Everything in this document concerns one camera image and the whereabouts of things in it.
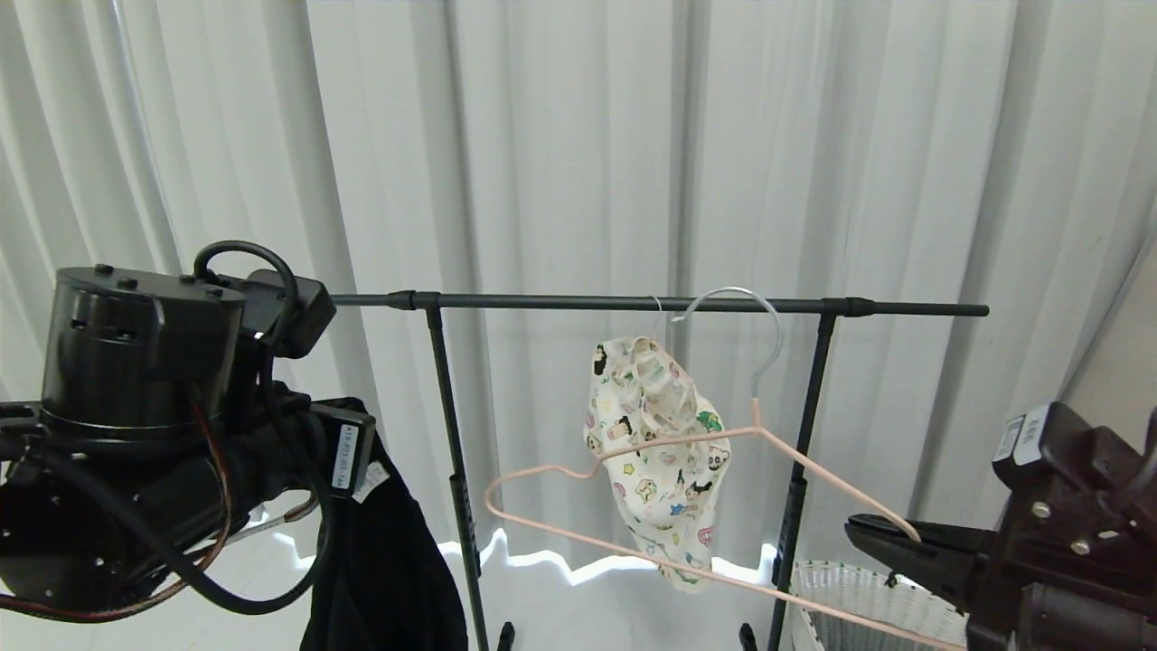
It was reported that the black garment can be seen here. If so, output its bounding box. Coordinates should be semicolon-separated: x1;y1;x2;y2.
301;432;469;651

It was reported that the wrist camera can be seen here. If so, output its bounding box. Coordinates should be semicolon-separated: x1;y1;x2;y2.
217;269;337;360
992;402;1157;580

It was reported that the white laundry basket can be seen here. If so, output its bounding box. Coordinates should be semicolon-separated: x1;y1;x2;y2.
788;561;973;651

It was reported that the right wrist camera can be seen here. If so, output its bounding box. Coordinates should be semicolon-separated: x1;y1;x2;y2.
992;402;1157;580

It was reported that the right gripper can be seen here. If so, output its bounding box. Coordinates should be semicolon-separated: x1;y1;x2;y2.
845;514;1157;651

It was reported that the black clothes rack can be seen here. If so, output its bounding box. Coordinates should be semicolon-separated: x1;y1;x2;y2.
330;291;991;651

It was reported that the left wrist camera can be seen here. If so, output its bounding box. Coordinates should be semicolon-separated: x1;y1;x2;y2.
217;269;337;360

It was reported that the cream printed garment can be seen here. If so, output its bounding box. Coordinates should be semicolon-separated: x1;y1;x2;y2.
585;336;731;594

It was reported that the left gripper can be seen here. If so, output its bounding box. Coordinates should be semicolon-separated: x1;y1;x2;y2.
0;402;376;607

